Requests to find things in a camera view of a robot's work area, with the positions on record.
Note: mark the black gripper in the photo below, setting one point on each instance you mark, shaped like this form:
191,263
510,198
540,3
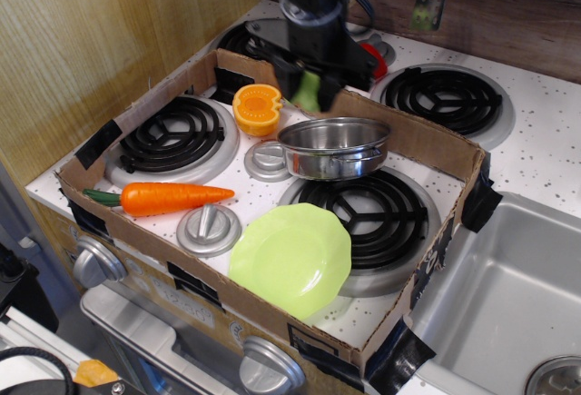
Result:
319,42

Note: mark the green toy broccoli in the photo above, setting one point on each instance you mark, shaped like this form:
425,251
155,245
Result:
307,95

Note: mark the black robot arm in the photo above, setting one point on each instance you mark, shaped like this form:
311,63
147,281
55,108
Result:
312,52

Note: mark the small steel pan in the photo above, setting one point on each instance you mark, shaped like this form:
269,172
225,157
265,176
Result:
334,149

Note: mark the halved orange toy pepper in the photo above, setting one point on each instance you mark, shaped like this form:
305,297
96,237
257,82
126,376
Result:
257,109

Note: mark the red toy item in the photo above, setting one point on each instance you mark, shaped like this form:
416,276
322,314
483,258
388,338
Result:
381,68

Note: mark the silver stovetop knob rear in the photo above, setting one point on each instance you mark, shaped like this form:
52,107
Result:
385,49

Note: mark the silver stovetop knob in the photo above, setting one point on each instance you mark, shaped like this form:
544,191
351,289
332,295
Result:
209,231
385,49
265,162

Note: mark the rear left black burner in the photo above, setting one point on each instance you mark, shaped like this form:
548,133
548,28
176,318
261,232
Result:
236,41

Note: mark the black burner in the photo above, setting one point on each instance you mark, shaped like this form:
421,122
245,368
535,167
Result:
191,140
461,99
236,41
390,219

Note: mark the silver stovetop knob middle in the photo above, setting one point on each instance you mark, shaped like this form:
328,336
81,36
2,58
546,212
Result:
265,162

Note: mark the front left black burner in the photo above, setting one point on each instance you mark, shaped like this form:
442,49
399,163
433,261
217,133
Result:
191,140

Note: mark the hanging metal spatula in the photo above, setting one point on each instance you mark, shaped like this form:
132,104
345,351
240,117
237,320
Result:
426,16

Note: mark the rear right black burner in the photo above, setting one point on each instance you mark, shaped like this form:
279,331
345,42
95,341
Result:
461,99

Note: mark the front right black burner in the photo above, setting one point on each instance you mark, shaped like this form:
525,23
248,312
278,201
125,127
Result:
390,219

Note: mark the light green plastic plate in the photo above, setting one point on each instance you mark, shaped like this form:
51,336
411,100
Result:
296,257

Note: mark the silver stovetop knob front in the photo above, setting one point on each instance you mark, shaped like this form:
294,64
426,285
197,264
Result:
209,231

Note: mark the orange toy carrot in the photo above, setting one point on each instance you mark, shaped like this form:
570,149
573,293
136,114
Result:
147,199

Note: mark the brown cardboard fence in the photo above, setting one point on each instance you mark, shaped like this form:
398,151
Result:
392,353

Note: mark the silver oven knob left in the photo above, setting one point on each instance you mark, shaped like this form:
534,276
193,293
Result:
96,264

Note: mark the silver oven knob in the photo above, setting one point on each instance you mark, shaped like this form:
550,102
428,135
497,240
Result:
267,369
96,264

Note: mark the silver oven knob right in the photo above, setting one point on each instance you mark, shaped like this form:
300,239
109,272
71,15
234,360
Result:
267,369

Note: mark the grey sink basin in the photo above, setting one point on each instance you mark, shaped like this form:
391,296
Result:
506,300

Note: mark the black device at left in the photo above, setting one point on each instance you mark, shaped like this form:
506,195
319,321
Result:
20,289

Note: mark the orange yellow tag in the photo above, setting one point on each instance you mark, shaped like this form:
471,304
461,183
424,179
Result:
93,373

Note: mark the sink drain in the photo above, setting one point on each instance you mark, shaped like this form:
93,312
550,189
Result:
559,375

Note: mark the silver oven door handle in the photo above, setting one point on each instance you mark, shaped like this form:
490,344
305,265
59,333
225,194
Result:
163,354

